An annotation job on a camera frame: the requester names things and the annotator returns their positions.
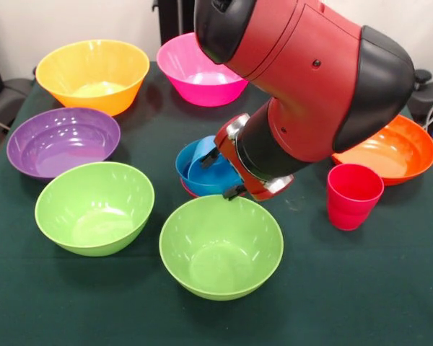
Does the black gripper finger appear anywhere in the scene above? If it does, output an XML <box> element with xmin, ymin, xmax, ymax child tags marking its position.
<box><xmin>201</xmin><ymin>149</ymin><xmax>223</xmax><ymax>169</ymax></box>
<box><xmin>222</xmin><ymin>183</ymin><xmax>247</xmax><ymax>201</ymax></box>

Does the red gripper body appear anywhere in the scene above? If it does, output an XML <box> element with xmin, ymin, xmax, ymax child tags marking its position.
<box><xmin>214</xmin><ymin>125</ymin><xmax>277</xmax><ymax>202</ymax></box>

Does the blue plastic cup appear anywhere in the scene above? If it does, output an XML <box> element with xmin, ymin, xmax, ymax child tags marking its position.
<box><xmin>187</xmin><ymin>135</ymin><xmax>241</xmax><ymax>185</ymax></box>

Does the small blue plastic bowl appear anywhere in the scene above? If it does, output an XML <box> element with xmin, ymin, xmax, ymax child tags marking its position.
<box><xmin>175</xmin><ymin>138</ymin><xmax>245</xmax><ymax>198</ymax></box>

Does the light green plastic bowl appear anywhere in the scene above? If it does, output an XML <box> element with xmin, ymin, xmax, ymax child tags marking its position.
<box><xmin>159</xmin><ymin>194</ymin><xmax>284</xmax><ymax>302</ymax></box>
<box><xmin>34</xmin><ymin>161</ymin><xmax>155</xmax><ymax>258</ymax></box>

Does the small red plastic bowl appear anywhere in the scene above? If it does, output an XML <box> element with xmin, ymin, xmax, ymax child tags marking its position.
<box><xmin>180</xmin><ymin>178</ymin><xmax>203</xmax><ymax>198</ymax></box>

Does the large pink plastic bowl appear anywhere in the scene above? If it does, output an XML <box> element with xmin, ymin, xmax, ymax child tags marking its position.
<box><xmin>156</xmin><ymin>32</ymin><xmax>249</xmax><ymax>107</ymax></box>

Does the red plastic cup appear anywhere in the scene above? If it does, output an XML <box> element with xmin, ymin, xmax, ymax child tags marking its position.
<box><xmin>326</xmin><ymin>162</ymin><xmax>385</xmax><ymax>231</ymax></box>

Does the dark green table cloth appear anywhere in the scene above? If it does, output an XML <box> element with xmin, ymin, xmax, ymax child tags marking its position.
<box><xmin>0</xmin><ymin>60</ymin><xmax>433</xmax><ymax>346</ymax></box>

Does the shallow purple plastic bowl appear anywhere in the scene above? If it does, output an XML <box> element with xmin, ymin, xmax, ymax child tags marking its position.
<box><xmin>6</xmin><ymin>107</ymin><xmax>121</xmax><ymax>180</ymax></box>

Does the large yellow-orange plastic bowl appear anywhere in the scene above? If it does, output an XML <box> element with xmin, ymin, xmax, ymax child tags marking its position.
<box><xmin>35</xmin><ymin>39</ymin><xmax>151</xmax><ymax>117</ymax></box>

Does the shallow orange plastic bowl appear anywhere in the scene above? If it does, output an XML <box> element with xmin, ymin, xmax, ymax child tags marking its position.
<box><xmin>331</xmin><ymin>115</ymin><xmax>433</xmax><ymax>187</ymax></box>

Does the black floor stand base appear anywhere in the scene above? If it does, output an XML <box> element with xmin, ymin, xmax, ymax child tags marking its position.
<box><xmin>413</xmin><ymin>69</ymin><xmax>433</xmax><ymax>125</ymax></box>

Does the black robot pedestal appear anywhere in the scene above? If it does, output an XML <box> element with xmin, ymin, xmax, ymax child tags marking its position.
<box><xmin>157</xmin><ymin>0</ymin><xmax>198</xmax><ymax>46</ymax></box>

